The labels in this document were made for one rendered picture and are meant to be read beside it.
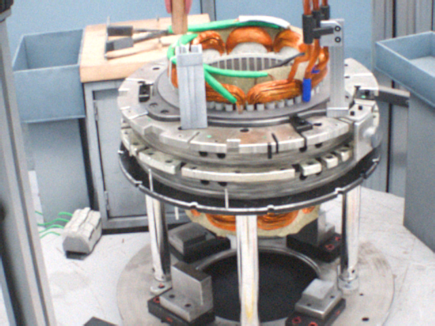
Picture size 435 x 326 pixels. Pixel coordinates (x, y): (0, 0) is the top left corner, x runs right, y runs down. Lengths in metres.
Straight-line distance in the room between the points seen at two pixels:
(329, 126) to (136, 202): 0.48
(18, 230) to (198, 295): 0.53
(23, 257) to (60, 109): 0.68
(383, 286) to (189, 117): 0.40
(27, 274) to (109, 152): 0.70
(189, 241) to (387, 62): 0.39
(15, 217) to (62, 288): 0.67
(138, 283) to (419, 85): 0.48
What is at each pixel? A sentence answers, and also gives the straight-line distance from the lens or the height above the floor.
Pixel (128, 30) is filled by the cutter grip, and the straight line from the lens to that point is 1.35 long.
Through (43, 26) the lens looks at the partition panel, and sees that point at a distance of 3.48.
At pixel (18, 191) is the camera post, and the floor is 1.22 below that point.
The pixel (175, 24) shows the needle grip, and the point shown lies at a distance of 0.95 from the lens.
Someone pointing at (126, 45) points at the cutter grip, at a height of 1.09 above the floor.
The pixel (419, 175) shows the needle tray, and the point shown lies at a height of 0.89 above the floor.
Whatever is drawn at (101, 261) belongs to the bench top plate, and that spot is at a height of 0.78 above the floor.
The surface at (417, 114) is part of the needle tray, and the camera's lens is 1.30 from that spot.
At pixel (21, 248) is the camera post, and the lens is 0.67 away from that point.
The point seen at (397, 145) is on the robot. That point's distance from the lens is 1.57.
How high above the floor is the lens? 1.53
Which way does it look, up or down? 28 degrees down
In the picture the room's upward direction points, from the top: 4 degrees counter-clockwise
